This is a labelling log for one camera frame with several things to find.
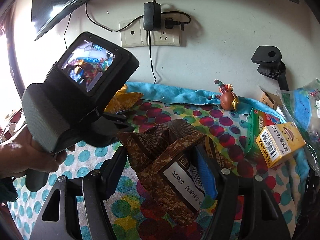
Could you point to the clear plastic bag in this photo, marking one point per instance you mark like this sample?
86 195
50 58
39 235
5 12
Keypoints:
302 105

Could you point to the small brown figurine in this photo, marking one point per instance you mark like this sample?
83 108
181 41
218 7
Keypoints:
228 99

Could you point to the yellow barcode box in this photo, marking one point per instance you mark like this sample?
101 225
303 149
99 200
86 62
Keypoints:
278 143

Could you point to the brown cardboard box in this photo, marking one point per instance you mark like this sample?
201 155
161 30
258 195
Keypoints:
269 99

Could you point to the black clamp mount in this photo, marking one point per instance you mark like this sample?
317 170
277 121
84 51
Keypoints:
269 59

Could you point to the yellow snack bag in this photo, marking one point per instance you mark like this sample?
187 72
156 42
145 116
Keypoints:
122 100

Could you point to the green medicine box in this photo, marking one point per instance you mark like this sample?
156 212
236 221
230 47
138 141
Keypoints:
257 120

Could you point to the black power adapter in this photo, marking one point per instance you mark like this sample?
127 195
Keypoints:
152 16

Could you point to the person's left hand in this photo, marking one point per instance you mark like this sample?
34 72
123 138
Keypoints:
21 153

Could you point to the teal blue towel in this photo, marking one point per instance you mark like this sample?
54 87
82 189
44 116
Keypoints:
177 95

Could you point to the white wall socket plate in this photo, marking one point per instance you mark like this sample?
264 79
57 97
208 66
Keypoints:
136 36

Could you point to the brown snack bag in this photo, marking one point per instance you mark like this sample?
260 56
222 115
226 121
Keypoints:
165 161

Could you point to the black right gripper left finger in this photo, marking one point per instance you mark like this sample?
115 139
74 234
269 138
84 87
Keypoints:
58 218

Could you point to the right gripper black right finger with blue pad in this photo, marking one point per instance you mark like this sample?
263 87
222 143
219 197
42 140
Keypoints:
251 198

